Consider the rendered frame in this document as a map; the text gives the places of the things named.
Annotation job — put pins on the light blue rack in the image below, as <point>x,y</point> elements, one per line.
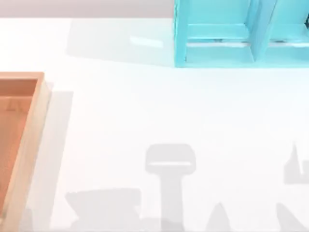
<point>217,29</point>

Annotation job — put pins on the shallow salmon-coloured box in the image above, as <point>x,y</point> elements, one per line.
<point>29,135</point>

